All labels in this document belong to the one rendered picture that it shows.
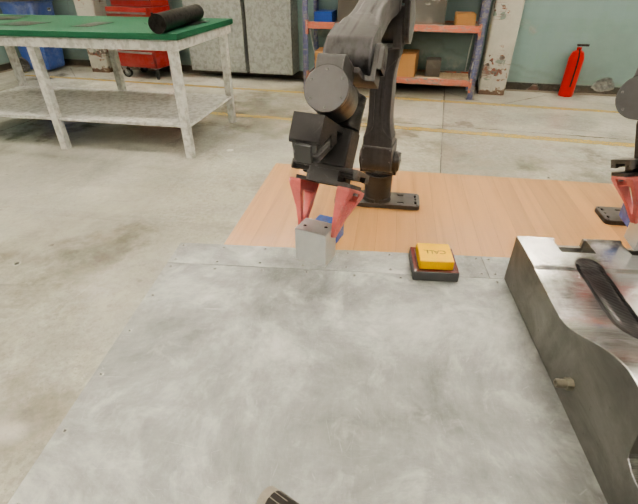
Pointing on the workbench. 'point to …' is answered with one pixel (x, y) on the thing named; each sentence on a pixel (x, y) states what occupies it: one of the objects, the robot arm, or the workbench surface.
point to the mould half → (595, 356)
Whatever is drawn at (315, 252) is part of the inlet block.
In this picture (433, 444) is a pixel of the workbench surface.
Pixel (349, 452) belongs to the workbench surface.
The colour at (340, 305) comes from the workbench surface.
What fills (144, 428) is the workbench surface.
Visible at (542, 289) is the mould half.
